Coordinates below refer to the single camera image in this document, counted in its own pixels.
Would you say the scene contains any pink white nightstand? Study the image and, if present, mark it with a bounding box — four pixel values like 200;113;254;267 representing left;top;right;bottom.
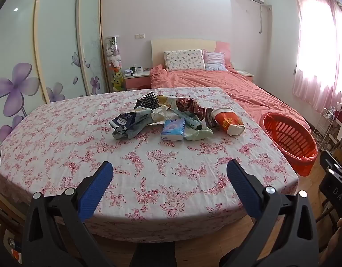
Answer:
238;70;255;82
123;71;152;91

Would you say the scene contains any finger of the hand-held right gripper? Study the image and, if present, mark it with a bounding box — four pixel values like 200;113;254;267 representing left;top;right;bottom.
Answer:
320;150;342;174

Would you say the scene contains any grey and navy cloth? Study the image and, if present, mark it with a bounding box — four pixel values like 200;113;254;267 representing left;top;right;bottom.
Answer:
109;110;155;140

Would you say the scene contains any light green sock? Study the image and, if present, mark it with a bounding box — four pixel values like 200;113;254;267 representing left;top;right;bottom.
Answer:
183;119;213;141

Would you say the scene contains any pink curtain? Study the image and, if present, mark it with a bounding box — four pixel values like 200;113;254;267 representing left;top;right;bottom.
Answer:
293;0;342;114

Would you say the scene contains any light blue cream tube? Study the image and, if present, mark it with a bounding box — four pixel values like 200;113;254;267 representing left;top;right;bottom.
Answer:
171;108;203;130

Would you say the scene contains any red plaid scrunchie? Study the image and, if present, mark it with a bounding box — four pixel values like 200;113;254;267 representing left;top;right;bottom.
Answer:
176;97;206;121

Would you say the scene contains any floral print pillow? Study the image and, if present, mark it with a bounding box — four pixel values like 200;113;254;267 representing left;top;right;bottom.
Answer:
163;49;206;71

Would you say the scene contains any beige pink headboard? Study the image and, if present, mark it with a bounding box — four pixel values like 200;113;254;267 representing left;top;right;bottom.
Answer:
151;39;231;70

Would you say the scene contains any white wire rack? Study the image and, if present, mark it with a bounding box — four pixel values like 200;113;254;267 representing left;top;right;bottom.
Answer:
311;107;338;151

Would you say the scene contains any orange duvet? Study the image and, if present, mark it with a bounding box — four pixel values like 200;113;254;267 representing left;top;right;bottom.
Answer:
149;64;310;134

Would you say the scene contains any flower print sliding wardrobe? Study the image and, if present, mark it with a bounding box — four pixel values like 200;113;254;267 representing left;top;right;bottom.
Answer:
0;0;109;145

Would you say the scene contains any orange plastic basket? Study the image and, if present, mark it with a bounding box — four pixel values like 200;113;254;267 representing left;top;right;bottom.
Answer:
258;112;318;177

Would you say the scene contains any red white paper cup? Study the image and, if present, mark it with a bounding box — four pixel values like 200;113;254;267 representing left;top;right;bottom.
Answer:
211;108;245;137

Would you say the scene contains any pink striped pillow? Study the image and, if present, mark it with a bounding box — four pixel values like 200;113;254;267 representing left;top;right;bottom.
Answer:
203;49;227;71

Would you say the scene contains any cream snack wrapper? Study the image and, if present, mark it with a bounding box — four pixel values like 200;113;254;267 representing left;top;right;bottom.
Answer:
157;95;177;109

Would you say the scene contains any plush toy display case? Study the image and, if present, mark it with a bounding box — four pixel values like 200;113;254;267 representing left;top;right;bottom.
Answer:
105;36;125;92

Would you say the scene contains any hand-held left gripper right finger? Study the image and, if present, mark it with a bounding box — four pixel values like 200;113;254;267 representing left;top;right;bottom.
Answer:
219;159;319;267

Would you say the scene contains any pink floral tablecloth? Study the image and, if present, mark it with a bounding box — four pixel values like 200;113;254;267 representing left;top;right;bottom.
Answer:
0;87;299;242

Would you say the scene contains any white wall pipe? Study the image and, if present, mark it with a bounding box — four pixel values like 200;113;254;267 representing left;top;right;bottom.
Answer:
258;4;272;34

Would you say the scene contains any dark hair claw clip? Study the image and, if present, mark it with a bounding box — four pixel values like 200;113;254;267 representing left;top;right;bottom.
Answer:
206;108;219;130

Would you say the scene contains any black white polka dot cloth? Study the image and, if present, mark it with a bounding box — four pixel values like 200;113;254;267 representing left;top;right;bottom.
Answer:
134;93;160;110

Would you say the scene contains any white crumpled tissue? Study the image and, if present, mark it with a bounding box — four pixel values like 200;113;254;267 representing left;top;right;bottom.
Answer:
149;105;171;124

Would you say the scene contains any blue tissue pack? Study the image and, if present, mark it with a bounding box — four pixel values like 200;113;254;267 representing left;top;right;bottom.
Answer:
160;118;186;142

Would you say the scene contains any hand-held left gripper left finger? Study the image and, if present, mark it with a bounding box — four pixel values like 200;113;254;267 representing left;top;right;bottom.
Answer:
22;161;114;267

